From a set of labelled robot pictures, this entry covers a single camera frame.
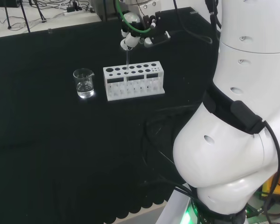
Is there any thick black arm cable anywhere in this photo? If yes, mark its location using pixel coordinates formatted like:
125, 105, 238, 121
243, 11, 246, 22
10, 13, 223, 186
252, 118, 280, 224

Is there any white test tube rack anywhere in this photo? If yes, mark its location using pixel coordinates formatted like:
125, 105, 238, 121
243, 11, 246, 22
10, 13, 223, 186
103, 61, 166, 102

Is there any white power strip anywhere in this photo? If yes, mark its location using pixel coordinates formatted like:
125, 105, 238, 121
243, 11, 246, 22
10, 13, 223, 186
63, 9, 85, 16

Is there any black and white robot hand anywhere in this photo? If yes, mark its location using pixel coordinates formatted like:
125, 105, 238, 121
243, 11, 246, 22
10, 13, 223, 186
120, 10, 171, 51

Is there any grey cabinet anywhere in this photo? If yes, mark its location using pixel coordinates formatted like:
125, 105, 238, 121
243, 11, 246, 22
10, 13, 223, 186
90, 0, 122, 22

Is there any glass beaker with water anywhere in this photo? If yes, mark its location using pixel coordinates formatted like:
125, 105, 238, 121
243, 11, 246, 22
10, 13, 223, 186
72, 68, 95, 99

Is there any thin black looped cable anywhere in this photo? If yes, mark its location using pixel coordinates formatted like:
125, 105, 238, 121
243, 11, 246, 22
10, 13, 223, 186
173, 0, 213, 45

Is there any yellow stop button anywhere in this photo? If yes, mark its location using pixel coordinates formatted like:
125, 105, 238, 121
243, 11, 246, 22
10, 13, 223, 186
260, 165, 280, 199

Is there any black bench cloth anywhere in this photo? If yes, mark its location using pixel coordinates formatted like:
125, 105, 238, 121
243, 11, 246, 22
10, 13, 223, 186
0, 6, 223, 224

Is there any black tripod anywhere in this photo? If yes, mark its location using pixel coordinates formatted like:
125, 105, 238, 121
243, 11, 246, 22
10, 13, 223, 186
2, 0, 48, 34

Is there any green cable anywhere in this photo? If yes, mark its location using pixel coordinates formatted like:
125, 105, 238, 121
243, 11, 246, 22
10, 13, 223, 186
115, 0, 156, 34

